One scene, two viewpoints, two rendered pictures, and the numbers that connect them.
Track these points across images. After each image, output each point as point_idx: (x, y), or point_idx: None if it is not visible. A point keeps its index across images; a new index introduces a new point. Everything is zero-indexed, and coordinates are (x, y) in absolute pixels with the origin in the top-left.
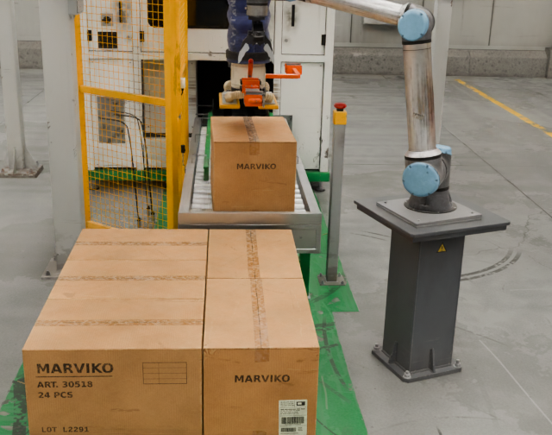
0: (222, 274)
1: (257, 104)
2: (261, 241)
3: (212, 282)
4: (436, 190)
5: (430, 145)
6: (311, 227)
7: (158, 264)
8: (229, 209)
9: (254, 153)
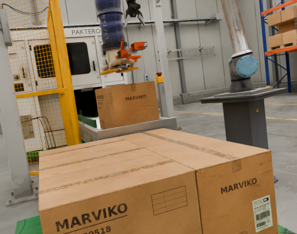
0: (152, 144)
1: (141, 47)
2: (154, 133)
3: (151, 147)
4: (247, 78)
5: (247, 46)
6: (172, 126)
7: (105, 150)
8: (125, 125)
9: (133, 90)
